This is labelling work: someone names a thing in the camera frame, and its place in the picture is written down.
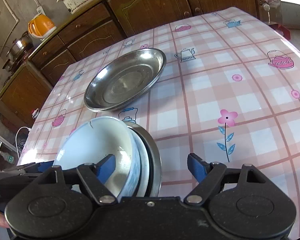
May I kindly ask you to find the small steel bowl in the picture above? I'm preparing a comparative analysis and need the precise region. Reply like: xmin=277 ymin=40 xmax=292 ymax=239
xmin=124 ymin=121 xmax=162 ymax=197

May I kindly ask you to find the steel pot with lid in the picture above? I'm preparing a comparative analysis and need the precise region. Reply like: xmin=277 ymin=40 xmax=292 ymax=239
xmin=7 ymin=31 xmax=33 ymax=62

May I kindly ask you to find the blue floral white bowl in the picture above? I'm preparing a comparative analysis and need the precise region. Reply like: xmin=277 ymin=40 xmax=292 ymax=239
xmin=118 ymin=128 xmax=150 ymax=199

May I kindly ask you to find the pink checked tablecloth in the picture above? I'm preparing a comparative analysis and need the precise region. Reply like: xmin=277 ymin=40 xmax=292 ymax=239
xmin=20 ymin=7 xmax=300 ymax=239

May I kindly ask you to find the large white bowl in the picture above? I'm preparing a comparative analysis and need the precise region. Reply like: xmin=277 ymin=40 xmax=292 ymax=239
xmin=53 ymin=116 xmax=137 ymax=198

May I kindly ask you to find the brown wooden sideboard cabinet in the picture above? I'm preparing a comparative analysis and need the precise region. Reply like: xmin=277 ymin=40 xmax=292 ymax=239
xmin=0 ymin=0 xmax=259 ymax=128

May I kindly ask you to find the white power strip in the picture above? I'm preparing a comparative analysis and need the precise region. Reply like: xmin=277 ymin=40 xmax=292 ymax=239
xmin=37 ymin=5 xmax=46 ymax=15

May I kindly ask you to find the orange electric kettle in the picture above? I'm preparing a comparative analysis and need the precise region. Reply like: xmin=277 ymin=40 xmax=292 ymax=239
xmin=28 ymin=14 xmax=57 ymax=40

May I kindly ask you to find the white charger cable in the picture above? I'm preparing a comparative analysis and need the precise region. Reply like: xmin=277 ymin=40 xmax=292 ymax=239
xmin=14 ymin=126 xmax=32 ymax=158

